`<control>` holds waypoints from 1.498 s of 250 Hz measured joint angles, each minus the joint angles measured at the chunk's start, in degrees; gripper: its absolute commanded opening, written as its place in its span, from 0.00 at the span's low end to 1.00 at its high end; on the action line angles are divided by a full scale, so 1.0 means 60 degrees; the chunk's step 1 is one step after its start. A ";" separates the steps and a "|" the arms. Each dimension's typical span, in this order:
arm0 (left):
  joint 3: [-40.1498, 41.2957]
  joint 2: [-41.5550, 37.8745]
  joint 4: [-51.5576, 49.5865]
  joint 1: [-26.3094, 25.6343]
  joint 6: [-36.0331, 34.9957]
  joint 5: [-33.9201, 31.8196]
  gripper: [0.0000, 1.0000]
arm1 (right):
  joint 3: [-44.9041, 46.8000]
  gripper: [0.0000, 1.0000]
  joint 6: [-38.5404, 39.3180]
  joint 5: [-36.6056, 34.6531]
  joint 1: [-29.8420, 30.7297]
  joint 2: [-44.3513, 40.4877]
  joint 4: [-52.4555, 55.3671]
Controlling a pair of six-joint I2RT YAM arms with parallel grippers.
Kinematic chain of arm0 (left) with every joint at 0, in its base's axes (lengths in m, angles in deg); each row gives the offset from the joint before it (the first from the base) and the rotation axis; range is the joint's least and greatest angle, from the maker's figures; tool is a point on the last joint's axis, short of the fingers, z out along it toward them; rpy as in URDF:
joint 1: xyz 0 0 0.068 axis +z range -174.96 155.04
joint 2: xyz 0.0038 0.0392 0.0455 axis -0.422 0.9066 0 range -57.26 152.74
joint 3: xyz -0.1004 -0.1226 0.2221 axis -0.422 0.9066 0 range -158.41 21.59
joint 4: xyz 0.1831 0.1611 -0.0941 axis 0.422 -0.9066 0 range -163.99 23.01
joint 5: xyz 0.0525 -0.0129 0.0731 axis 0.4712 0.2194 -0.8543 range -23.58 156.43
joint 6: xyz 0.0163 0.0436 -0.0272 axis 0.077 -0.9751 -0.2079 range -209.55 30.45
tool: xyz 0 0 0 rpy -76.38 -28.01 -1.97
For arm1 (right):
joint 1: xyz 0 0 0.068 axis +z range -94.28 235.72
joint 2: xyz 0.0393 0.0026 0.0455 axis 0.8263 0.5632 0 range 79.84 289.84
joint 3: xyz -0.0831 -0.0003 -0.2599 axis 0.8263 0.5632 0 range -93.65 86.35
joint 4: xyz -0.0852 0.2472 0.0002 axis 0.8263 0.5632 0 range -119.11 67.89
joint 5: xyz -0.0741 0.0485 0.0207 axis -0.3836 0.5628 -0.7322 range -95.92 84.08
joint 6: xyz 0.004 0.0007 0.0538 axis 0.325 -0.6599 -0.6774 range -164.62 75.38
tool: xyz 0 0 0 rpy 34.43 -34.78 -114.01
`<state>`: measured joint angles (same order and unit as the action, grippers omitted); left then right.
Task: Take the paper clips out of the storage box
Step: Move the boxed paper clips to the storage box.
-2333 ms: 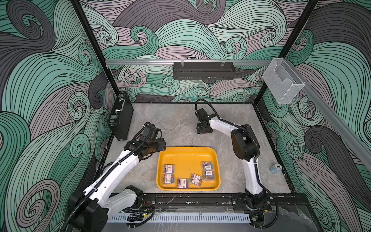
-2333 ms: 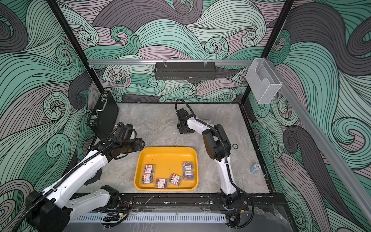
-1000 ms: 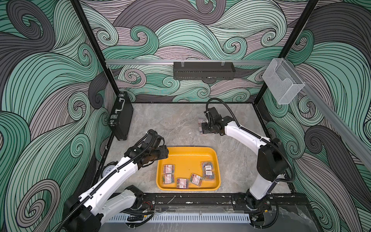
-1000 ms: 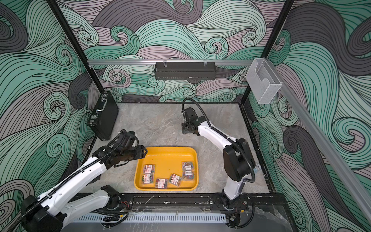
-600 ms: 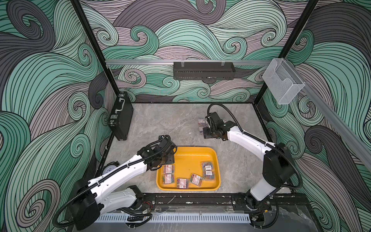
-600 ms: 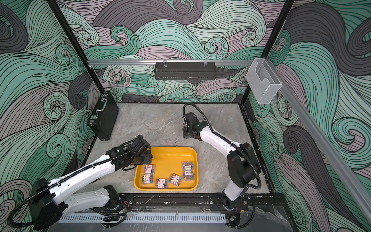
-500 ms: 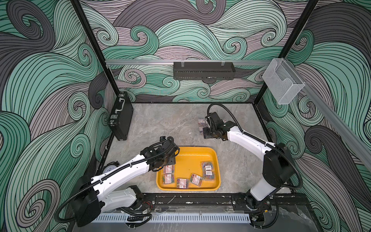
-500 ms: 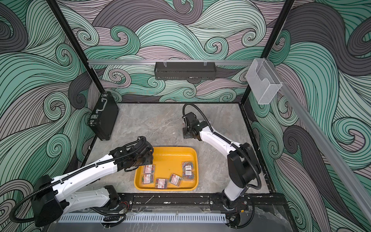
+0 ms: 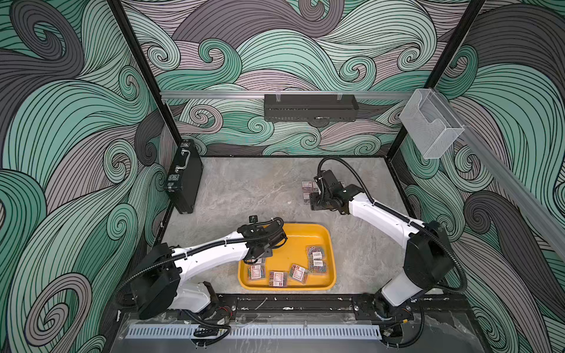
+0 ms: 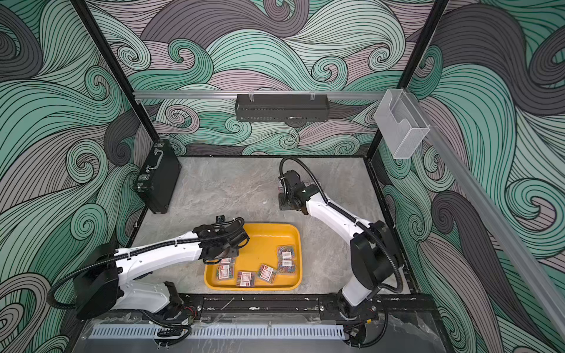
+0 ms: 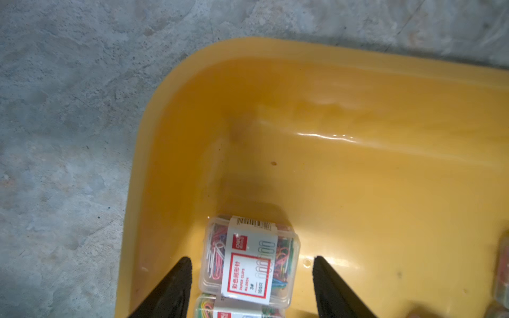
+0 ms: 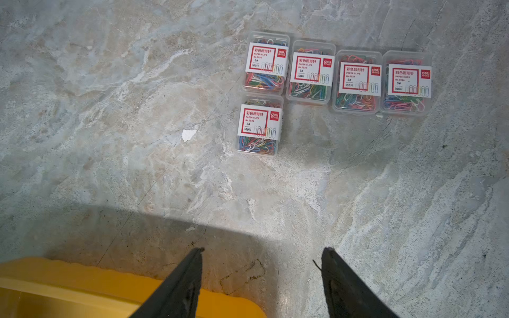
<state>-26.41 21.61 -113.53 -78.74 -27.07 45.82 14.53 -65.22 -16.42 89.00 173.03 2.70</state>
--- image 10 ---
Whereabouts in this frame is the paper clip box four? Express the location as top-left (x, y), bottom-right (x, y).
top-left (220, 257), bottom-right (235, 266)

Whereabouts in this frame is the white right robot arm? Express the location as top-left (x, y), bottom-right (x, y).
top-left (278, 157), bottom-right (405, 317)

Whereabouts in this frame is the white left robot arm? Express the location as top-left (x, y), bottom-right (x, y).
top-left (46, 217), bottom-right (250, 320)

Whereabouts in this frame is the paper clip box six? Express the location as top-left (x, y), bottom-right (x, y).
top-left (216, 264), bottom-right (235, 281)

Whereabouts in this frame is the paper clip box seven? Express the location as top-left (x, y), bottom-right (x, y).
top-left (236, 271), bottom-right (257, 288)

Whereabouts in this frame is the paper clip box eight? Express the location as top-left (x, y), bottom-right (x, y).
top-left (257, 264), bottom-right (277, 284)

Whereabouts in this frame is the paper clip box nine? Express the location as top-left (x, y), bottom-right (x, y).
top-left (277, 246), bottom-right (296, 260)

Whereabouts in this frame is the paper clip box ten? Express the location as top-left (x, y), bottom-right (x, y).
top-left (277, 260), bottom-right (297, 276)

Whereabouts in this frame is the yellow plastic tray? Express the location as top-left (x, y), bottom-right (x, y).
top-left (204, 223), bottom-right (303, 291)

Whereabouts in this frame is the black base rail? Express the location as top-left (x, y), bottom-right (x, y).
top-left (180, 293), bottom-right (437, 322)

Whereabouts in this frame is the black briefcase with metal handle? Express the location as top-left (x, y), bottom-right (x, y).
top-left (135, 139), bottom-right (182, 214)

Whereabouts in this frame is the white slotted cable duct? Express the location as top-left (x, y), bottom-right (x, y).
top-left (87, 324), bottom-right (345, 341)

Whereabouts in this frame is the black wall-mounted shelf tray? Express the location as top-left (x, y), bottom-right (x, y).
top-left (235, 95), bottom-right (330, 122)

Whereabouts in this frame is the black corner frame post right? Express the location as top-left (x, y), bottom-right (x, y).
top-left (366, 1), bottom-right (449, 160)

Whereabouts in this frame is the black corner frame post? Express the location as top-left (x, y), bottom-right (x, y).
top-left (366, 1), bottom-right (449, 160)
top-left (70, 0), bottom-right (160, 142)

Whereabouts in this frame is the aluminium wall rail back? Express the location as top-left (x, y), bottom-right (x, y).
top-left (133, 90), bottom-right (385, 101)

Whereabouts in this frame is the aluminium wall rail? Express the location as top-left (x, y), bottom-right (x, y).
top-left (408, 90), bottom-right (564, 335)
top-left (133, 90), bottom-right (385, 101)

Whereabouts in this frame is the clear acrylic wall holder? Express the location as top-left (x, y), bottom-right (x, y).
top-left (374, 89), bottom-right (430, 160)

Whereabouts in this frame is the black corner frame post left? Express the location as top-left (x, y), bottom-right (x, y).
top-left (70, 0), bottom-right (160, 142)

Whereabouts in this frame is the aluminium wall rail right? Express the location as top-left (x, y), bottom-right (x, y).
top-left (408, 90), bottom-right (564, 335)

